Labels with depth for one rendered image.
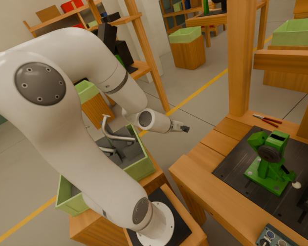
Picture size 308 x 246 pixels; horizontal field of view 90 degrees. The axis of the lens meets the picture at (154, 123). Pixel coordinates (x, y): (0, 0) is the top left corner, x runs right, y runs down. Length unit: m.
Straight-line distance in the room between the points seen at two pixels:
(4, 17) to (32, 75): 6.67
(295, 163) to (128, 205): 0.80
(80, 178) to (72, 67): 0.24
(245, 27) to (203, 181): 0.76
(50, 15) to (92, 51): 6.01
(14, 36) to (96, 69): 6.52
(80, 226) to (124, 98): 0.94
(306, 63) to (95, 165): 0.95
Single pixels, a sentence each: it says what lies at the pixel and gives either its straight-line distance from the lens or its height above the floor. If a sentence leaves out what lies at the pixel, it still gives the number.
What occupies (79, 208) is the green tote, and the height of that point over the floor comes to 0.84.
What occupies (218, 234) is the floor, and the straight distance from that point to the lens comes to 1.73.
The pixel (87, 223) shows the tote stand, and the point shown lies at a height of 0.79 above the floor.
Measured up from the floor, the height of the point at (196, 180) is 0.90.
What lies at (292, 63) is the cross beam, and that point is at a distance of 1.01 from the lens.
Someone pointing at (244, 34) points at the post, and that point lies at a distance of 0.93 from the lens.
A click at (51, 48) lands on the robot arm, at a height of 1.68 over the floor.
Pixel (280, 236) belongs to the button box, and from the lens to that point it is 0.79.
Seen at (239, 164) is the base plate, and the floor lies 0.90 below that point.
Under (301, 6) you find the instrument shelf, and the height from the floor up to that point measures 1.52.
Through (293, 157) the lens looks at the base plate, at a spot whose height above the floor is 0.90.
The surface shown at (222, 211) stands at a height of 0.90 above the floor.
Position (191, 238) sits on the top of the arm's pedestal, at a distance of 0.87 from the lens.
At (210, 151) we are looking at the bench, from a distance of 1.01.
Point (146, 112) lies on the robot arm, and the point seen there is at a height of 1.37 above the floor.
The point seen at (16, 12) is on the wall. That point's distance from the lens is 6.91.
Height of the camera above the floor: 1.69
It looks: 39 degrees down
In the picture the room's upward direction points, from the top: 24 degrees counter-clockwise
